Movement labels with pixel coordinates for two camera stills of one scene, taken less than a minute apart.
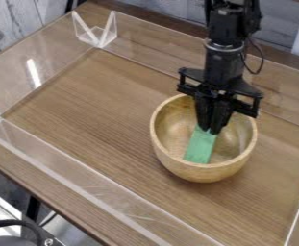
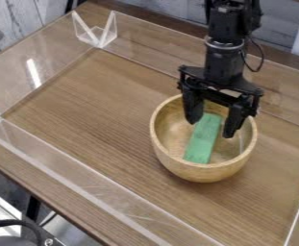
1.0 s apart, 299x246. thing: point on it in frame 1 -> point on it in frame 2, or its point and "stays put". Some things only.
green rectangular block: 200,145 stays put
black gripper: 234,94 -> 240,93
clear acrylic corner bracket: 97,36 stays put
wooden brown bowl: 173,125 stays put
